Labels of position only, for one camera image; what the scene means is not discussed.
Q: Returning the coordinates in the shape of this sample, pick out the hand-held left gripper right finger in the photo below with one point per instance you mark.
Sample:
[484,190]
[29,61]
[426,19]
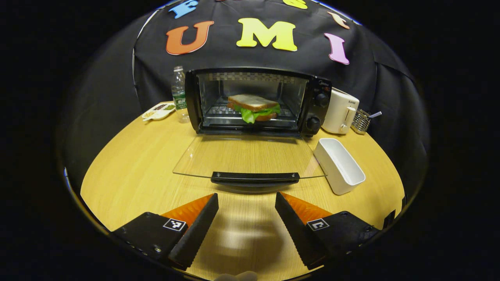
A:
[295,234]

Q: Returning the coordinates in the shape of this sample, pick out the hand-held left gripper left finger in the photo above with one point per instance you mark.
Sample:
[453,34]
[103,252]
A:
[195,234]

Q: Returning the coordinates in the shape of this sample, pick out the black electric oven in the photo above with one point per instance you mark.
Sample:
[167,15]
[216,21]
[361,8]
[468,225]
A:
[316,113]

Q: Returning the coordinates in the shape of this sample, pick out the lettuce sandwich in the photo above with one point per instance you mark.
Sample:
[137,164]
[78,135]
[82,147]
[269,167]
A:
[254,103]

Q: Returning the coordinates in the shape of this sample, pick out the white rectangular dish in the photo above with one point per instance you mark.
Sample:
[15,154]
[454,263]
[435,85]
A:
[347,175]

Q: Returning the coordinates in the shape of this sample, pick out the white seasoning dish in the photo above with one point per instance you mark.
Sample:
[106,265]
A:
[158,112]

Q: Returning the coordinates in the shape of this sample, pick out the white toaster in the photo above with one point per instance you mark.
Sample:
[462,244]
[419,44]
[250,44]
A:
[338,113]

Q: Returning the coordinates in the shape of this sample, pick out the clear plastic water bottle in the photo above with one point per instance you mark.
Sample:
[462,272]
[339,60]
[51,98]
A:
[179,97]

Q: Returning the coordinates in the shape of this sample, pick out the metal spoon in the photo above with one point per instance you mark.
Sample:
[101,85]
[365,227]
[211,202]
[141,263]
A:
[375,114]

